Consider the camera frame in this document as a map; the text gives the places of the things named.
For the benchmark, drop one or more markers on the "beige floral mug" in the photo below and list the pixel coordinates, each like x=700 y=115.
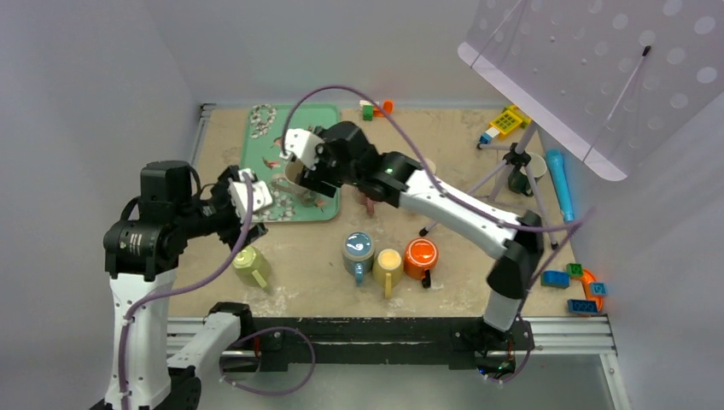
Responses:
x=431 y=165

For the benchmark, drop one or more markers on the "green brick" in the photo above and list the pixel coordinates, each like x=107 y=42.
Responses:
x=575 y=270

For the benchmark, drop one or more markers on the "pink mug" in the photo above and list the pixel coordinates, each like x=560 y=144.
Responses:
x=367 y=203

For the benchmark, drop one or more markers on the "yellow mug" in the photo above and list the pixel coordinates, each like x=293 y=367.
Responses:
x=388 y=270

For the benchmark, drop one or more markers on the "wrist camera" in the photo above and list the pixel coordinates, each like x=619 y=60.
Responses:
x=300 y=144
x=248 y=193

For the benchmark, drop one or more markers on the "blue cylinder toy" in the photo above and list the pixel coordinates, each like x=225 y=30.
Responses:
x=554 y=161

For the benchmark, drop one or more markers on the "green floral tray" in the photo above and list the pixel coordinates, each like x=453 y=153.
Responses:
x=261 y=153

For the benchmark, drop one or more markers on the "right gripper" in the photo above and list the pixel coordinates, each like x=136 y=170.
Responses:
x=316 y=178

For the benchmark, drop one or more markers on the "cyan brick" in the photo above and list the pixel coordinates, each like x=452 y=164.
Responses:
x=598 y=289

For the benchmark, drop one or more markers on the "light green mug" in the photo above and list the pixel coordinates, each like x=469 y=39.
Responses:
x=253 y=269

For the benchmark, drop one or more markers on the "orange mug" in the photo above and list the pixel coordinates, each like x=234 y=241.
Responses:
x=419 y=260

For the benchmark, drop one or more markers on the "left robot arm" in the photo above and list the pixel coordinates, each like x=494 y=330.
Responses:
x=142 y=253

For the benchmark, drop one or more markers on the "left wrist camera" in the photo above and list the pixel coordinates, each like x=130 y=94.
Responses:
x=248 y=193

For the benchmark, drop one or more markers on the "tripod stand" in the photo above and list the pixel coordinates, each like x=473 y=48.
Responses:
x=516 y=157

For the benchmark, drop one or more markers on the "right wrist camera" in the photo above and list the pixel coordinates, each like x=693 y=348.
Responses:
x=300 y=144

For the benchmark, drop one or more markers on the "tan floral mug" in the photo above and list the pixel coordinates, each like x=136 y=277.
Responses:
x=292 y=174

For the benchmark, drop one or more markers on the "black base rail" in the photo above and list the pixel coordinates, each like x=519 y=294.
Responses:
x=459 y=343

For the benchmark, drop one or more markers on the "dark blue brick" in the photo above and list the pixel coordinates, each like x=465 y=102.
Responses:
x=583 y=307

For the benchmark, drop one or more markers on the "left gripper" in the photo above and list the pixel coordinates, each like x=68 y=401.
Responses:
x=232 y=233

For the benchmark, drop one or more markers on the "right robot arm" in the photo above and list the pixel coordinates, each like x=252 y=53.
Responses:
x=514 y=242

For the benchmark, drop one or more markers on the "perforated white panel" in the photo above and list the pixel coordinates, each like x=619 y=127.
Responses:
x=611 y=80

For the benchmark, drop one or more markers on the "orange green block toy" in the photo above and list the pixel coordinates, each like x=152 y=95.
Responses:
x=369 y=110

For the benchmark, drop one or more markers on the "blue mug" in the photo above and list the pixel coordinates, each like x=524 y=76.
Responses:
x=358 y=252

